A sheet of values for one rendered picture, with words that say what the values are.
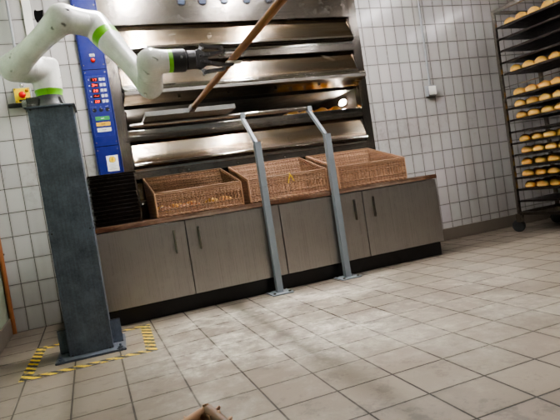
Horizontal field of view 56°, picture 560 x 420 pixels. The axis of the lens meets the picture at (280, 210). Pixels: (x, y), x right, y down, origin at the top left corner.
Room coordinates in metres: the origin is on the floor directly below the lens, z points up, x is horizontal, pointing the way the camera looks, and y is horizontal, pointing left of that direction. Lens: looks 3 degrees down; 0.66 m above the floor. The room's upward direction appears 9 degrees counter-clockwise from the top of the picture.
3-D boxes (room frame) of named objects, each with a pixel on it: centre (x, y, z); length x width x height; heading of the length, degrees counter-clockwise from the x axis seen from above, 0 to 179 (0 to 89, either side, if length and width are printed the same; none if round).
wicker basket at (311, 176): (3.67, -0.01, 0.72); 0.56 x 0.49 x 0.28; 108
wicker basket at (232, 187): (3.48, 0.55, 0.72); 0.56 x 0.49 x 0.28; 110
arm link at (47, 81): (2.60, 1.03, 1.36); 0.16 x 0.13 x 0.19; 148
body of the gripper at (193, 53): (2.22, 0.25, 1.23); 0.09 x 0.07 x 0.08; 110
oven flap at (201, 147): (3.91, 0.09, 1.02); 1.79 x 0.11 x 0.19; 110
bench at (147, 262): (3.61, 0.09, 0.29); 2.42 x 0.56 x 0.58; 110
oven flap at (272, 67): (3.91, 0.09, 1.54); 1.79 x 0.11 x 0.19; 110
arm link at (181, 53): (2.20, 0.32, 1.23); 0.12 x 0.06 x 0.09; 20
